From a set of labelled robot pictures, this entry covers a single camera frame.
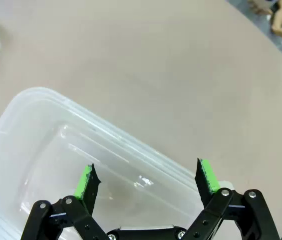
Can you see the large clear plastic container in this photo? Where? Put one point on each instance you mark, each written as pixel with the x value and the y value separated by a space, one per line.
pixel 43 155

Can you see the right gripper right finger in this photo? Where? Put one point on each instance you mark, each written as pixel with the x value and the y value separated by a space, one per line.
pixel 220 212

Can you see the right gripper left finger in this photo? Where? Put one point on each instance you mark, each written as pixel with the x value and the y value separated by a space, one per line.
pixel 81 215

